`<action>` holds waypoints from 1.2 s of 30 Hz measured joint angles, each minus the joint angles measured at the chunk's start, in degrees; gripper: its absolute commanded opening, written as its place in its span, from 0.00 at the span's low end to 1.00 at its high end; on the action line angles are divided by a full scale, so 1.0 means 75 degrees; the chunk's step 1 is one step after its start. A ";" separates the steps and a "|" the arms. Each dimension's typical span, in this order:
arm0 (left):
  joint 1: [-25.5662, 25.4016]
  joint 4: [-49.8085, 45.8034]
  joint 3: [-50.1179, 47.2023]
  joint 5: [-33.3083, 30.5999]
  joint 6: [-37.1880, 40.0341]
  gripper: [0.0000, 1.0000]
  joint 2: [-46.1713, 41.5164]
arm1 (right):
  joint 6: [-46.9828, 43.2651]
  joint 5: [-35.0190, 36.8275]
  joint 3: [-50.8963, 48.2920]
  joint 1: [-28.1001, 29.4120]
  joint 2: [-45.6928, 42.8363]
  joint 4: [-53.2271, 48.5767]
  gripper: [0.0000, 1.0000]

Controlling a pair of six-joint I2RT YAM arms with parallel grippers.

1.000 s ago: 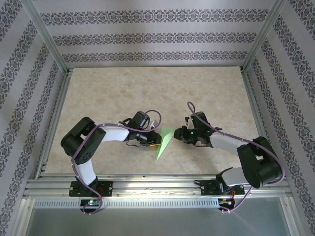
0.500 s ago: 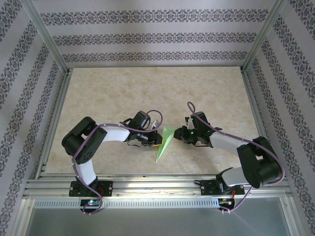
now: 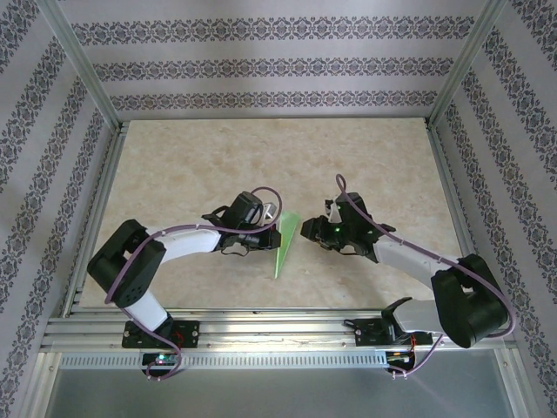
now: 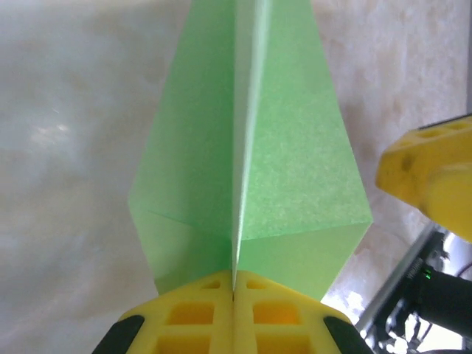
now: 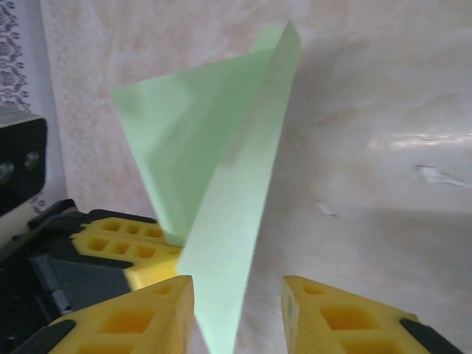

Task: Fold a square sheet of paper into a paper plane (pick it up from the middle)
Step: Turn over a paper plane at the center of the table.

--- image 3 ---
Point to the light green paper sheet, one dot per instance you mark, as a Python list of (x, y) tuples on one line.
[(285, 244)]

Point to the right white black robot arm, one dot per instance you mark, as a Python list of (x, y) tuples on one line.
[(404, 257)]

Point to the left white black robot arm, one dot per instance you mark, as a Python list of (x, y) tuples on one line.
[(187, 244)]

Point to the grey metal sheet panel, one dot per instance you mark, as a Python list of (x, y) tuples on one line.
[(278, 396)]

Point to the small controller board green light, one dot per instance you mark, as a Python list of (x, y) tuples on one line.
[(161, 359)]

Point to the aluminium mounting rail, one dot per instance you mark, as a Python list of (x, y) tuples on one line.
[(278, 331)]

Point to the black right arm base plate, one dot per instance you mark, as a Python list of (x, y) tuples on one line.
[(365, 333)]

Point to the aluminium side rail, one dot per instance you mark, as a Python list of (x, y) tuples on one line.
[(109, 165), (444, 165)]

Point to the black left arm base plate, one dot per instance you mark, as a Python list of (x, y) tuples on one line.
[(189, 333)]

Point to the aluminium frame post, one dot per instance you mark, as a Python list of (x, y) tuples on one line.
[(464, 65), (87, 65)]

